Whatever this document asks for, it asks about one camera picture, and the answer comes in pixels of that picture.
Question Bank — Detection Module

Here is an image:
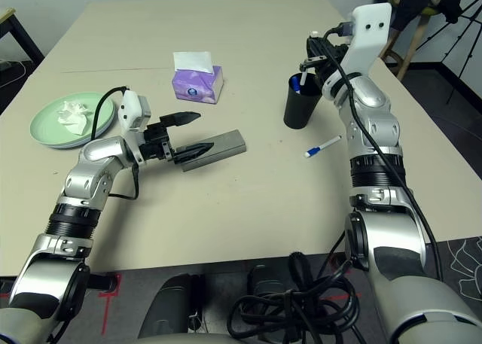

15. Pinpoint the dark left robot leg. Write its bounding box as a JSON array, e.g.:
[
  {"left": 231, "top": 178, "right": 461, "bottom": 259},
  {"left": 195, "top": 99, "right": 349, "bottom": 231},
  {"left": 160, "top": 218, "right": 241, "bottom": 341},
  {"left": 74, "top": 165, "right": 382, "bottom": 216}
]
[{"left": 136, "top": 273, "right": 207, "bottom": 339}]

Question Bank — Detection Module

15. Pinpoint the side table black frame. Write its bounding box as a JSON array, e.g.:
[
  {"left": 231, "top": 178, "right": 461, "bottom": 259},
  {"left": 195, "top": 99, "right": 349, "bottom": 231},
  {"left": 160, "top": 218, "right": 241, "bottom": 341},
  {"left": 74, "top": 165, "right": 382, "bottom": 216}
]
[{"left": 0, "top": 8, "right": 44, "bottom": 63}]

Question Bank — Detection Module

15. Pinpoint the black bracket under table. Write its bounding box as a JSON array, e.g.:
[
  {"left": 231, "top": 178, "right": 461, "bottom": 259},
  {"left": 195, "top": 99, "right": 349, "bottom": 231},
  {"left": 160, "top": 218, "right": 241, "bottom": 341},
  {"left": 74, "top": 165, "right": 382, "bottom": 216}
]
[{"left": 89, "top": 273, "right": 118, "bottom": 295}]

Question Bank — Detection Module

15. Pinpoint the green plate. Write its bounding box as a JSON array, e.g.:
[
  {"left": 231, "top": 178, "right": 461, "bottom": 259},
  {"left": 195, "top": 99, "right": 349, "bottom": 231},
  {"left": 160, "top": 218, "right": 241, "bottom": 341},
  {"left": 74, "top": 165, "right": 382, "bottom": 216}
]
[{"left": 29, "top": 91, "right": 116, "bottom": 148}]

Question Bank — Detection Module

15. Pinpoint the dark floral floor mat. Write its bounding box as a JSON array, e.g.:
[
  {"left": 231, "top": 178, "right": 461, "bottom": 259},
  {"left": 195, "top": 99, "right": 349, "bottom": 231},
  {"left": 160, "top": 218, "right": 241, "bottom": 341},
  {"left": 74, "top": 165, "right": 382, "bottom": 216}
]
[{"left": 439, "top": 236, "right": 482, "bottom": 323}]

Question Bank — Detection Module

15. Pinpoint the dark robot leg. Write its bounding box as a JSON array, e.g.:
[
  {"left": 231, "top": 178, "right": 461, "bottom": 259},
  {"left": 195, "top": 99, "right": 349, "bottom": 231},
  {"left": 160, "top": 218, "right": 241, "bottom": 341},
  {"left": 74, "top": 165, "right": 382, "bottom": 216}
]
[
  {"left": 246, "top": 263, "right": 291, "bottom": 297},
  {"left": 136, "top": 273, "right": 207, "bottom": 339}
]

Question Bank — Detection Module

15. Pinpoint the black tripod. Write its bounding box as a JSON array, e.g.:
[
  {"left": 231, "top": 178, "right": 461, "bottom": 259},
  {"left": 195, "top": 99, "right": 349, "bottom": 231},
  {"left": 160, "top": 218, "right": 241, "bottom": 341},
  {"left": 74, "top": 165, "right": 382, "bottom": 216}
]
[{"left": 419, "top": 0, "right": 482, "bottom": 105}]

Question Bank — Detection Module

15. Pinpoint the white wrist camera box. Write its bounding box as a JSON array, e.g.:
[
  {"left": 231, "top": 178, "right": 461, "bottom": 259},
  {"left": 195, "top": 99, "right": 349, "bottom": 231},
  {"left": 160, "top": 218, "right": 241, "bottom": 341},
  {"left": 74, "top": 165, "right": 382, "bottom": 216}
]
[
  {"left": 321, "top": 2, "right": 393, "bottom": 105},
  {"left": 117, "top": 90, "right": 152, "bottom": 165}
]

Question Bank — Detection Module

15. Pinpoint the white floor cable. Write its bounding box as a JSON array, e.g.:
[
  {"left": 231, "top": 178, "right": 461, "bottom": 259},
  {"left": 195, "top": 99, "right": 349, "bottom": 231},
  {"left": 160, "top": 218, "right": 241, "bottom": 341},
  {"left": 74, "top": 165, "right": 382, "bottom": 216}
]
[{"left": 0, "top": 59, "right": 28, "bottom": 87}]

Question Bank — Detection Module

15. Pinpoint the purple tissue pack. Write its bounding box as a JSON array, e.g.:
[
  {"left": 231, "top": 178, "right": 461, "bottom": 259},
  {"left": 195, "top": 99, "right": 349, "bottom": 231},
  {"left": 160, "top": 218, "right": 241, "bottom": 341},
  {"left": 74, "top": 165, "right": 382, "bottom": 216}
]
[{"left": 171, "top": 50, "right": 224, "bottom": 105}]

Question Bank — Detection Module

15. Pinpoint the wooden stool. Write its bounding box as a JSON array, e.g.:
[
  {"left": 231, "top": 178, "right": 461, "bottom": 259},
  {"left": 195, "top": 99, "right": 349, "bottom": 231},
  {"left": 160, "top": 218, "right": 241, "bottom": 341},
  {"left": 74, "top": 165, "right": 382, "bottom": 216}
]
[{"left": 377, "top": 8, "right": 435, "bottom": 80}]

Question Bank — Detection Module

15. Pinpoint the blue plate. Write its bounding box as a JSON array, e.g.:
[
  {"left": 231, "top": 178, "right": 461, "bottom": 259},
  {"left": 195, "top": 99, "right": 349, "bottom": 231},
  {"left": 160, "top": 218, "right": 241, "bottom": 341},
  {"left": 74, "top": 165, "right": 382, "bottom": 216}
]
[{"left": 43, "top": 105, "right": 117, "bottom": 151}]

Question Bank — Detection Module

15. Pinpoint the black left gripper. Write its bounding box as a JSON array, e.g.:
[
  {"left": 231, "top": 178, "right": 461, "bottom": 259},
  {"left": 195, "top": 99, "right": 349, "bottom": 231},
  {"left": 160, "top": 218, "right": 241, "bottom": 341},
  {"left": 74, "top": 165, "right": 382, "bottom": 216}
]
[{"left": 137, "top": 111, "right": 215, "bottom": 166}]

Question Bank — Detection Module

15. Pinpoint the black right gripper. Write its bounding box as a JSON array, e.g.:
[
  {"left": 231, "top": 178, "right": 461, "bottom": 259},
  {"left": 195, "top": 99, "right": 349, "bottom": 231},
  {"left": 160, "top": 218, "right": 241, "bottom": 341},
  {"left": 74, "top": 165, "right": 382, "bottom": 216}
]
[{"left": 300, "top": 36, "right": 349, "bottom": 86}]

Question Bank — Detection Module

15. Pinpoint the dark right robot leg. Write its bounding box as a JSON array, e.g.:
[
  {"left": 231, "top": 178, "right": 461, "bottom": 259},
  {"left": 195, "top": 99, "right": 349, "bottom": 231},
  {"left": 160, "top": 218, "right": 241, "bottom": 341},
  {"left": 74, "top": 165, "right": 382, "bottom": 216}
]
[{"left": 246, "top": 263, "right": 291, "bottom": 297}]

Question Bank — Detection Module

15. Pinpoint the grey glasses case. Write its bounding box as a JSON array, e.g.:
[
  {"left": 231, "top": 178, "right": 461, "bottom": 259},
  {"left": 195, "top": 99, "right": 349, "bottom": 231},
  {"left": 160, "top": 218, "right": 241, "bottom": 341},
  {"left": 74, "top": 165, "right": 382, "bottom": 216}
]
[{"left": 176, "top": 129, "right": 248, "bottom": 173}]

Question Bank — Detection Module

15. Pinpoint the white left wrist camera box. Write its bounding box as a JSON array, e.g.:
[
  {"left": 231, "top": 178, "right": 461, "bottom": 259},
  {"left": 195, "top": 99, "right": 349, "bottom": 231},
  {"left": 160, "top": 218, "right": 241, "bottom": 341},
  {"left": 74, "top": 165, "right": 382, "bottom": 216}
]
[{"left": 117, "top": 90, "right": 152, "bottom": 165}]

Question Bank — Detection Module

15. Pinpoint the black cup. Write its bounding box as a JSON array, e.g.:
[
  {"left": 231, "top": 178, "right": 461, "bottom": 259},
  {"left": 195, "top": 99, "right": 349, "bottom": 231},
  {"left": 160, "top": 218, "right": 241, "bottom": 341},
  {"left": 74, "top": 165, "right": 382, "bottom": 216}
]
[{"left": 282, "top": 72, "right": 323, "bottom": 130}]

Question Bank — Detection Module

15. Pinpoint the black cable bundle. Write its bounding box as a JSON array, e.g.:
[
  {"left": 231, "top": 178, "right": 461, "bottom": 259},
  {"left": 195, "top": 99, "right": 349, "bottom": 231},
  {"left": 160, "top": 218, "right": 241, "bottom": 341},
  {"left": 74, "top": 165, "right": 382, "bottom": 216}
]
[{"left": 227, "top": 251, "right": 363, "bottom": 340}]

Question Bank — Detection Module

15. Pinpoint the white tissue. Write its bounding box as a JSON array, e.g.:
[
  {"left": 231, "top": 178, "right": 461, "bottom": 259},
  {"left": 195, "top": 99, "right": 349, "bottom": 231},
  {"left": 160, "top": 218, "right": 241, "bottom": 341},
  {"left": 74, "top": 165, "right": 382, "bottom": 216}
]
[{"left": 56, "top": 99, "right": 95, "bottom": 136}]

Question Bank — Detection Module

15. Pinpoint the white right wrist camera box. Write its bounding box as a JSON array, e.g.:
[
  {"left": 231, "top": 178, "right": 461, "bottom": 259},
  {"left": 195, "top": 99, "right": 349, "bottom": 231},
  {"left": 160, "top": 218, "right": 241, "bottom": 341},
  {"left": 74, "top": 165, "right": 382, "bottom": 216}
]
[{"left": 321, "top": 2, "right": 393, "bottom": 105}]

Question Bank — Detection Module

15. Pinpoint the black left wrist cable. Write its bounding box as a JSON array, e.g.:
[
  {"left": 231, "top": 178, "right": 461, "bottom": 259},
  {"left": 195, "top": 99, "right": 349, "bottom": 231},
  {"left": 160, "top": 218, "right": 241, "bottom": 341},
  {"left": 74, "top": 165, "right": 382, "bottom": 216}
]
[{"left": 90, "top": 87, "right": 141, "bottom": 201}]

